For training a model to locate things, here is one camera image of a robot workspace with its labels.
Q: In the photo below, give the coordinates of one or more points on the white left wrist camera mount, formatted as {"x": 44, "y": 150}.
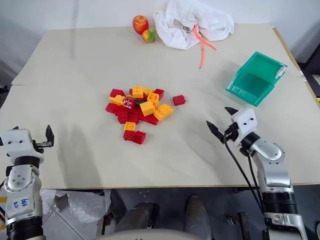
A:
{"x": 17, "y": 143}

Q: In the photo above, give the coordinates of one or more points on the small orange green toy fruit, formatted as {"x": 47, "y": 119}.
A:
{"x": 148, "y": 36}

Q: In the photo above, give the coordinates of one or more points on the dark rounded shape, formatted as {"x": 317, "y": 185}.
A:
{"x": 196, "y": 217}
{"x": 136, "y": 217}

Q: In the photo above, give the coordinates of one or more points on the yellow studded plastic building brick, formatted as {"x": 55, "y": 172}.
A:
{"x": 163, "y": 111}

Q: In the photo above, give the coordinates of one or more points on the green plastic bin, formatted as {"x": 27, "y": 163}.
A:
{"x": 252, "y": 82}

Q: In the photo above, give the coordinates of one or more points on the black furniture piece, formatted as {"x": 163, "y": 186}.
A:
{"x": 312, "y": 70}

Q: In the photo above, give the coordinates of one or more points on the rusty metal bracket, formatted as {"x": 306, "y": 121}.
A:
{"x": 240, "y": 225}

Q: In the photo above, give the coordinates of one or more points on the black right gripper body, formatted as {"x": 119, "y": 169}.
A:
{"x": 232, "y": 131}

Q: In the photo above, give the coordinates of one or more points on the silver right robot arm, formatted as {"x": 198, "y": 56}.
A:
{"x": 272, "y": 165}

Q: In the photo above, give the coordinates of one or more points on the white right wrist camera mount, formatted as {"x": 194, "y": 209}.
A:
{"x": 246, "y": 122}

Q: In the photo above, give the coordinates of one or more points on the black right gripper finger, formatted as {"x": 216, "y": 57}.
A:
{"x": 216, "y": 131}
{"x": 232, "y": 111}

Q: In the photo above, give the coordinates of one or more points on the red yellow toy apple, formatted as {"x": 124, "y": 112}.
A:
{"x": 140, "y": 24}

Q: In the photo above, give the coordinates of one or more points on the crumpled clear plastic bag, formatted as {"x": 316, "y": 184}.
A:
{"x": 82, "y": 205}

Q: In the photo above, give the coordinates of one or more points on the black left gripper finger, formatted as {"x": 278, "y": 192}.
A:
{"x": 15, "y": 128}
{"x": 50, "y": 133}

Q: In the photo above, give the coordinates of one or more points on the green plastic toy brick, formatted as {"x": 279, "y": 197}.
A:
{"x": 140, "y": 102}

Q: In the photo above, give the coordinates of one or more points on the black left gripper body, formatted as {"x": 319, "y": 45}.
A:
{"x": 42, "y": 145}

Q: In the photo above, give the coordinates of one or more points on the single red brick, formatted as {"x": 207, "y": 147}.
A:
{"x": 179, "y": 100}

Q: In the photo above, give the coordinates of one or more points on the yellow plastic toy brick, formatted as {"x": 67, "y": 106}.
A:
{"x": 117, "y": 100}

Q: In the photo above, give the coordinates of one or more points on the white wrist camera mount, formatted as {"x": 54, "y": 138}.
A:
{"x": 246, "y": 122}
{"x": 17, "y": 143}

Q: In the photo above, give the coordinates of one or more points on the white label on bin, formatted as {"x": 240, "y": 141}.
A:
{"x": 281, "y": 72}

